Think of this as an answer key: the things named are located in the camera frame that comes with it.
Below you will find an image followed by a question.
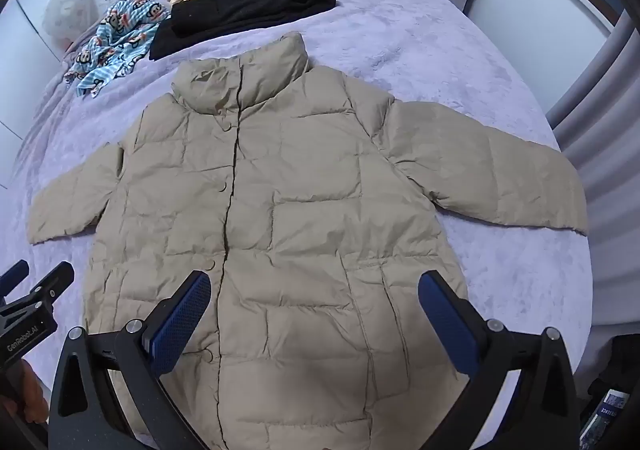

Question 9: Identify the beige puffer jacket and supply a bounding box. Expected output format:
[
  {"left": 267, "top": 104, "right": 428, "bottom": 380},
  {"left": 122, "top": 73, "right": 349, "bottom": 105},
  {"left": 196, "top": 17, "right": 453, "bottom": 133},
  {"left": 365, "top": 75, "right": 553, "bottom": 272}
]
[{"left": 27, "top": 32, "right": 587, "bottom": 449}]

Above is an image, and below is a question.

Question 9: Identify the person's left hand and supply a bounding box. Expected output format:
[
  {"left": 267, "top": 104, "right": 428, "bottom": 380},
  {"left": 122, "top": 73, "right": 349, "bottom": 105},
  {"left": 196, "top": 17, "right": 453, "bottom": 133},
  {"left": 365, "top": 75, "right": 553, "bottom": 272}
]
[{"left": 1, "top": 360, "right": 49, "bottom": 423}]

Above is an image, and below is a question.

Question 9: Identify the blue white box on floor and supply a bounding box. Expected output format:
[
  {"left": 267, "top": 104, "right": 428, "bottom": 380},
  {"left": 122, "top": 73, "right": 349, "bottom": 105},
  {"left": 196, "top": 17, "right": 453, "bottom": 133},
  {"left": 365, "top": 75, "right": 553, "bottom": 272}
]
[{"left": 579, "top": 389, "right": 629, "bottom": 450}]

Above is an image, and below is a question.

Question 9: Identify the blue monkey print pajamas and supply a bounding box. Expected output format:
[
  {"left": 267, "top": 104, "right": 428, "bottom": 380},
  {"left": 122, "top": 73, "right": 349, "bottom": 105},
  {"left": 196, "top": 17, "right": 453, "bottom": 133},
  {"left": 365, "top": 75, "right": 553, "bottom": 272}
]
[{"left": 64, "top": 0, "right": 169, "bottom": 97}]

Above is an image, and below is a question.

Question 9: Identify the white round plush toy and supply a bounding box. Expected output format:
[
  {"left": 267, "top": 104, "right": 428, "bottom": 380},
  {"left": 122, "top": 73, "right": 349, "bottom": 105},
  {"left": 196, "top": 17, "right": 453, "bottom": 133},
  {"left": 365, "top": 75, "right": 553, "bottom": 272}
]
[{"left": 42, "top": 0, "right": 99, "bottom": 46}]

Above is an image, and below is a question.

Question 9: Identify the grey curtain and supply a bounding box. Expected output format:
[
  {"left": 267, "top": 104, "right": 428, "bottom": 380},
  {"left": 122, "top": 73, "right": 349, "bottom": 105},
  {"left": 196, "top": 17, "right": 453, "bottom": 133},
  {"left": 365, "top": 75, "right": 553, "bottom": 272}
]
[{"left": 547, "top": 13, "right": 639, "bottom": 326}]

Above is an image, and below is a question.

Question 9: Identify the black folded garment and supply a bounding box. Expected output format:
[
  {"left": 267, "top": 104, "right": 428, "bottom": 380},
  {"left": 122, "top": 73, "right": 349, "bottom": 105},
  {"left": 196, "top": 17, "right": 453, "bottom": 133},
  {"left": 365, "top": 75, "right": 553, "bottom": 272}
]
[{"left": 149, "top": 0, "right": 336, "bottom": 60}]

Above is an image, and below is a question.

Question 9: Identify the lavender bed blanket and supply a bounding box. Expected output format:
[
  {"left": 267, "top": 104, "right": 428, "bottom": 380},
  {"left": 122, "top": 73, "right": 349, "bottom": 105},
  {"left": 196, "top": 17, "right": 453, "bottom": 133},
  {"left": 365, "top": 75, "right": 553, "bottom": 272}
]
[{"left": 0, "top": 0, "right": 594, "bottom": 450}]

